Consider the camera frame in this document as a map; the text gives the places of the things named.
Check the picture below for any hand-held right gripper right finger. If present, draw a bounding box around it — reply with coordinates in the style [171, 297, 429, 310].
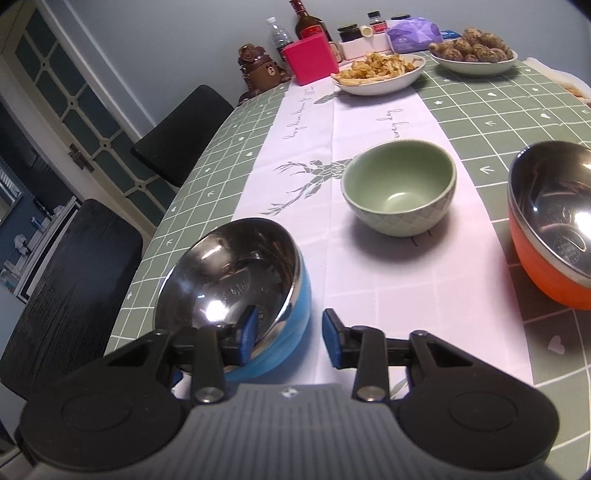
[321, 308, 491, 404]

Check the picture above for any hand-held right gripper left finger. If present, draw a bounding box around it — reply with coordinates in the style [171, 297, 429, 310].
[104, 305, 260, 406]

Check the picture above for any blue steel bowl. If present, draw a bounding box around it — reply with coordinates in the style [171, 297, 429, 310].
[153, 218, 313, 382]

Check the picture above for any green ceramic bowl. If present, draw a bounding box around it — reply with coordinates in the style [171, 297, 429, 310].
[340, 140, 458, 238]

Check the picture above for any orange steel bowl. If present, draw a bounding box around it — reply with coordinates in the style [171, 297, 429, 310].
[506, 140, 591, 310]

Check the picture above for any black chair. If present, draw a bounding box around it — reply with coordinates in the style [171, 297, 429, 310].
[130, 84, 235, 188]
[0, 198, 144, 403]

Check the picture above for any white deer table runner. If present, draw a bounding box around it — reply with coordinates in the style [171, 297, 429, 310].
[187, 68, 534, 403]

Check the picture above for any white shelf unit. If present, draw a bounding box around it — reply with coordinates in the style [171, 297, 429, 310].
[0, 196, 79, 304]

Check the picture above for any white bowl of fries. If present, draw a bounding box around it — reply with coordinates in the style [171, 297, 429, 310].
[331, 51, 427, 97]

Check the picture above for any brown bear bottle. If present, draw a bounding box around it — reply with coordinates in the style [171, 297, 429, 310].
[236, 43, 292, 105]

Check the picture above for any pink box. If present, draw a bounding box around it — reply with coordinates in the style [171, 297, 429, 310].
[282, 37, 342, 86]

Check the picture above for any glass-paned door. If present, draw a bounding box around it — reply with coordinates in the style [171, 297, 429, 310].
[0, 0, 186, 232]

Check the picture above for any white organiser tray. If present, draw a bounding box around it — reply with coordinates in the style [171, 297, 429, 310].
[338, 32, 393, 61]

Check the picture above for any clear water bottle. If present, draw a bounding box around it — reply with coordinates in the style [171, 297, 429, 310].
[266, 17, 293, 75]

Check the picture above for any brown liquor bottle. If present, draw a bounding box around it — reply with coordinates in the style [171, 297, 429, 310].
[289, 0, 334, 45]

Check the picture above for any white bowl of brown snacks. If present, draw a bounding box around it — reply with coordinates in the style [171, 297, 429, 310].
[428, 27, 518, 76]

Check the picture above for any purple bag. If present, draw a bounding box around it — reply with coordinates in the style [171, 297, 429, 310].
[385, 17, 443, 52]

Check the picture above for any white plastic bag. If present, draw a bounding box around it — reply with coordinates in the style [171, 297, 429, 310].
[526, 57, 591, 105]

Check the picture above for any door handle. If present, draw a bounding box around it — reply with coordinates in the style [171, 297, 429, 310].
[68, 143, 96, 173]

